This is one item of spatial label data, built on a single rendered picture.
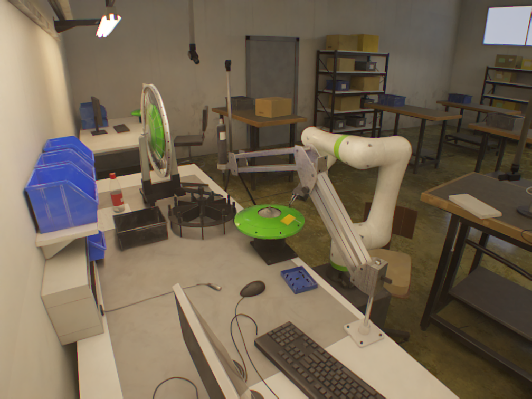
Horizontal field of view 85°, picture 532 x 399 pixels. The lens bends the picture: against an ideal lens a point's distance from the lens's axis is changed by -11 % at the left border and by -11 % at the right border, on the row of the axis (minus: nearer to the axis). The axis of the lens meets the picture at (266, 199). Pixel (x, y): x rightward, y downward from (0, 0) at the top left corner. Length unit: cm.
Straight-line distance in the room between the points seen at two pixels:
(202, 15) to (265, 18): 122
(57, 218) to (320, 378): 95
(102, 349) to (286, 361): 58
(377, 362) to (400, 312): 162
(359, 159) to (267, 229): 46
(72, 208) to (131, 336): 47
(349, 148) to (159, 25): 495
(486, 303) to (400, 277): 82
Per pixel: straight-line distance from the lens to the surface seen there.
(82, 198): 118
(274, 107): 435
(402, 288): 190
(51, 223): 122
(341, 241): 102
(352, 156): 124
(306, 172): 100
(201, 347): 65
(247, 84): 635
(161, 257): 152
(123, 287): 139
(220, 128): 134
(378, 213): 146
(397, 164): 135
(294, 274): 136
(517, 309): 265
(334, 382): 98
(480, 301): 257
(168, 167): 174
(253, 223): 137
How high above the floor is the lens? 174
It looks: 24 degrees down
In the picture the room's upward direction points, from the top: straight up
